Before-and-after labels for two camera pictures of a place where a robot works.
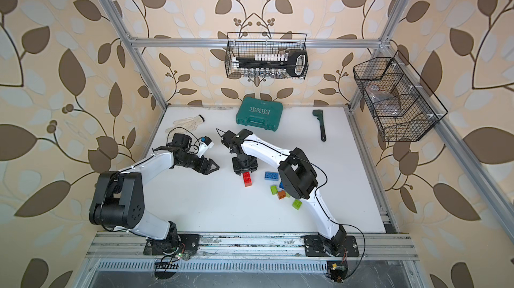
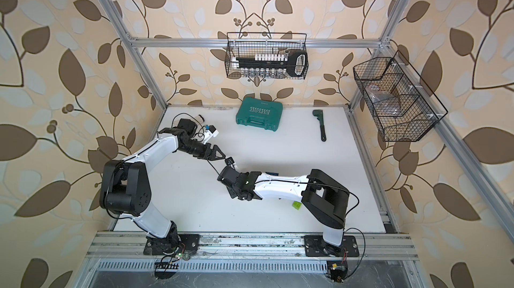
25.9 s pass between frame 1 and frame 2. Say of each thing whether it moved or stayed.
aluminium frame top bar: stayed
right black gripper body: moved
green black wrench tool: stayed
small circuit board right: stayed
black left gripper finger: moved
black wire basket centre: stayed
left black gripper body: moved
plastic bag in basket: stayed
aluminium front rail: stayed
